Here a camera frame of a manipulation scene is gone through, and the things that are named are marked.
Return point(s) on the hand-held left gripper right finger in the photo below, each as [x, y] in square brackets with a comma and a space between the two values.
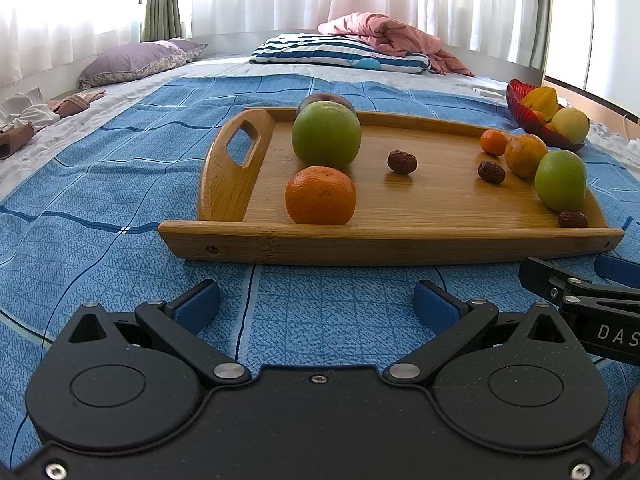
[434, 305]

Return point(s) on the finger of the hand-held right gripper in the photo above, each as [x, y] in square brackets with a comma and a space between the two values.
[542, 275]
[617, 269]

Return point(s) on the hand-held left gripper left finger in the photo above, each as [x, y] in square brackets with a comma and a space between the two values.
[197, 305]

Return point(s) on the dried red date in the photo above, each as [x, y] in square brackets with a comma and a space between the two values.
[572, 218]
[491, 171]
[401, 161]

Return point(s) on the green apple with stem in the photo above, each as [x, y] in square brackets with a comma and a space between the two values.
[560, 180]

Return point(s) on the large mottled orange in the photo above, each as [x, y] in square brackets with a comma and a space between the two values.
[524, 155]

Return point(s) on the small mandarin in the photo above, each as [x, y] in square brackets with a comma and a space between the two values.
[492, 142]

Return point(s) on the medium mandarin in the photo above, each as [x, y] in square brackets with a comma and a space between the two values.
[320, 195]

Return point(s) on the pale green apple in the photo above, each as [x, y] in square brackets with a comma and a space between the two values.
[325, 135]

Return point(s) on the dark red apple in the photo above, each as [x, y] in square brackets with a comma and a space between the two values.
[325, 98]

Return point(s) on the person's right hand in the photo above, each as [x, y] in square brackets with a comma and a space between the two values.
[632, 425]

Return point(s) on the crumpled white cloth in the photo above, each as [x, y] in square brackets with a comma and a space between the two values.
[617, 142]

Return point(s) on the blue patterned bed sheet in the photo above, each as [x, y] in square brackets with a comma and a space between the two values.
[125, 185]

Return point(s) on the small orange kumquat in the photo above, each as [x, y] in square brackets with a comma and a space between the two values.
[538, 116]
[550, 127]

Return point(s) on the yellow pear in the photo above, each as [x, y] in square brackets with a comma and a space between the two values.
[570, 125]

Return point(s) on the red glass bowl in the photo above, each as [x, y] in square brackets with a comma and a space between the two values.
[520, 102]

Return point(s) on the yellow mango in bowl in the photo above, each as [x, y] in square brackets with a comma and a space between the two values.
[542, 100]

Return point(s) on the pink garment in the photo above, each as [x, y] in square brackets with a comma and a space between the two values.
[75, 102]

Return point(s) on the white wardrobe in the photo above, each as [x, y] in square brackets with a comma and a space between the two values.
[600, 25]

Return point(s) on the brown garment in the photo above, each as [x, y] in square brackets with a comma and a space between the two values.
[15, 140]

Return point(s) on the purple pillow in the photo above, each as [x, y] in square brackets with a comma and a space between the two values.
[135, 60]

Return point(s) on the white garment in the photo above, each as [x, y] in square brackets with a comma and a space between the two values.
[30, 112]

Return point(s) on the olive green curtain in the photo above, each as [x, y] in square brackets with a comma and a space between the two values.
[540, 15]
[161, 0]

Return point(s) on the blue white striped pillow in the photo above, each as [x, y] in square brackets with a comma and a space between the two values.
[325, 52]

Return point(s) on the pink quilt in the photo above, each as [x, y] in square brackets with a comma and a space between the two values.
[390, 30]

